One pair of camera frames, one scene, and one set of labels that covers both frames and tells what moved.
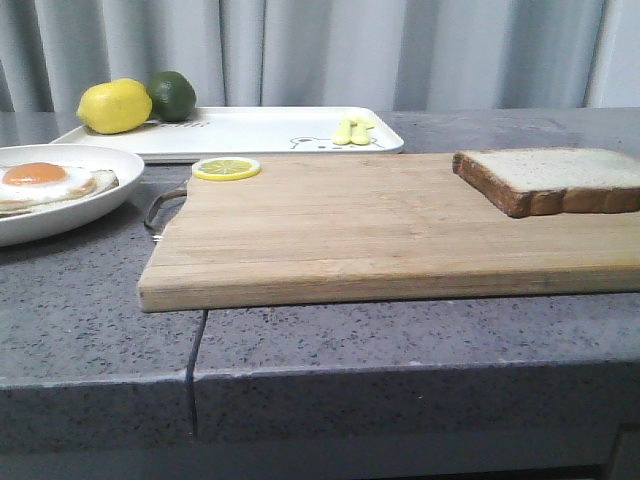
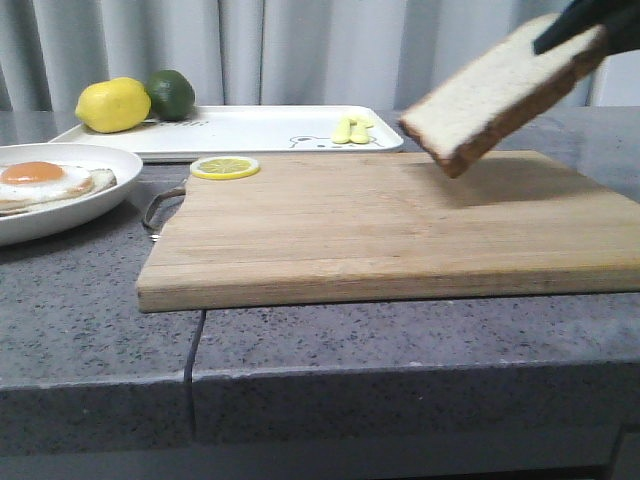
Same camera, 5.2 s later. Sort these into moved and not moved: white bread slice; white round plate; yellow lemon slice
Moved: white bread slice
Not moved: yellow lemon slice; white round plate
